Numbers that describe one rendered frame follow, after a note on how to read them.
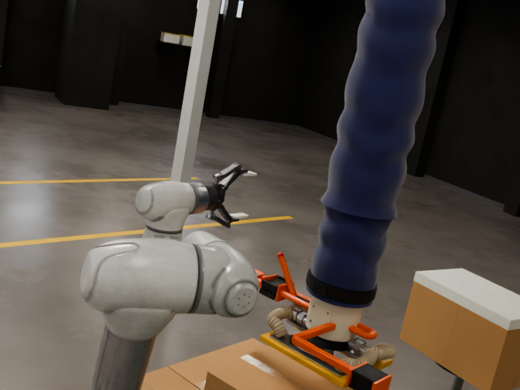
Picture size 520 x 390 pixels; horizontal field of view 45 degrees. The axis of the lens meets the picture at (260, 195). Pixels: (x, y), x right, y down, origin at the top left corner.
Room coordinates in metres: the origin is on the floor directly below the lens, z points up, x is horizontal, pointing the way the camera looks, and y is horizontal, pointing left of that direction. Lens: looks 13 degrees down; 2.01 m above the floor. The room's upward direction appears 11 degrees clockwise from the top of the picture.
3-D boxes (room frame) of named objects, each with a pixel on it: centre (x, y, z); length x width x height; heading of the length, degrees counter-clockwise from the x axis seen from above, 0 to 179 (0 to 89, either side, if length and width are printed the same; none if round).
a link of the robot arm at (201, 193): (1.73, 0.19, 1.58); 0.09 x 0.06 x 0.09; 51
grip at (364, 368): (1.52, -0.37, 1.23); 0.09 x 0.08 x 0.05; 140
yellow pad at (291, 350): (1.84, -0.25, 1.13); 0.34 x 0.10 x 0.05; 50
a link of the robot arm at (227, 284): (1.14, 0.04, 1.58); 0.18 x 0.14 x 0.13; 23
